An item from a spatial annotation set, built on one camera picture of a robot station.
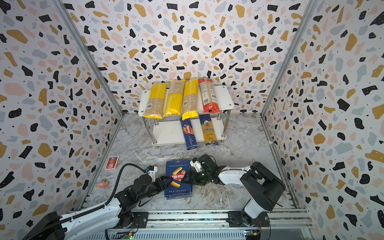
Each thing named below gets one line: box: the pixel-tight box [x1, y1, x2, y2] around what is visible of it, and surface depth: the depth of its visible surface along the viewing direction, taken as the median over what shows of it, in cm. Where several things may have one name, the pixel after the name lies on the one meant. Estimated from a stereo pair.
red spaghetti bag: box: [198, 78, 220, 113], surface depth 80 cm
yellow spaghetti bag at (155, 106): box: [143, 83, 168, 119], surface depth 77 cm
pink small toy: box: [95, 179, 110, 189], surface depth 84 cm
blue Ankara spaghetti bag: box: [199, 113, 219, 146], surface depth 102 cm
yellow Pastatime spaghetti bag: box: [163, 79, 186, 117], surface depth 81 cm
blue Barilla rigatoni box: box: [164, 159, 193, 200], surface depth 82 cm
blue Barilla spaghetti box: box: [179, 118, 198, 151], surface depth 98 cm
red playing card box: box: [104, 156, 119, 170], surface depth 94 cm
